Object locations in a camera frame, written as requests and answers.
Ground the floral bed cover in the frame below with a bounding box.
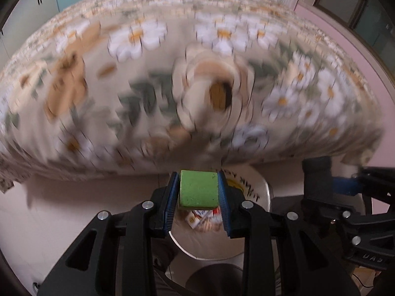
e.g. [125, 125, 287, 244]
[1, 0, 384, 192]

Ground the green cube block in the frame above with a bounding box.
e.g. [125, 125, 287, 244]
[179, 170, 219, 210]

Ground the white milk carton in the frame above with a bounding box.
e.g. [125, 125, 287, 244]
[185, 207, 223, 233]

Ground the dark framed window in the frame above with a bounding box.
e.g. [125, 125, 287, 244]
[314, 0, 394, 57]

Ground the white wardrobe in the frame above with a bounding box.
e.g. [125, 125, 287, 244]
[1, 0, 59, 66]

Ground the black cylinder roll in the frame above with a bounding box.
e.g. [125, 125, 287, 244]
[302, 156, 334, 202]

